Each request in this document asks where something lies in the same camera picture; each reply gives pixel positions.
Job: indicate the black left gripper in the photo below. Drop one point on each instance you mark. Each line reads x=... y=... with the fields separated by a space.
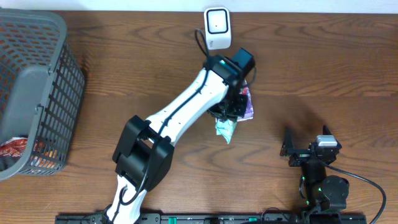
x=234 y=107

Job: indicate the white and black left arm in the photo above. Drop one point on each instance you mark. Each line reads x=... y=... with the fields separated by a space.
x=145 y=149

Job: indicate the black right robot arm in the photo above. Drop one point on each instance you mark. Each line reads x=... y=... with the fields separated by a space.
x=325 y=193

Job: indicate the grey plastic mesh basket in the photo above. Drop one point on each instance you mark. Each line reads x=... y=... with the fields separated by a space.
x=42 y=90

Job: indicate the white barcode scanner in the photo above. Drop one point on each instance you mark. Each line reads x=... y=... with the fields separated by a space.
x=217 y=28

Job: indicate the teal wipes packet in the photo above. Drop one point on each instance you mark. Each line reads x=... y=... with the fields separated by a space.
x=225 y=128

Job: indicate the red snack wrapper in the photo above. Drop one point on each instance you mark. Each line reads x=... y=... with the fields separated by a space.
x=14 y=147

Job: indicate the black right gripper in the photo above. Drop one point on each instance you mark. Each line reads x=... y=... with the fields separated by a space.
x=300 y=155

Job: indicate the purple Carefree pad package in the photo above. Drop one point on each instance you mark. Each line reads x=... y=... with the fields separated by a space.
x=249 y=113

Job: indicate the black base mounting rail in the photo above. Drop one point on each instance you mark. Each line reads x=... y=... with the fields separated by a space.
x=156 y=218

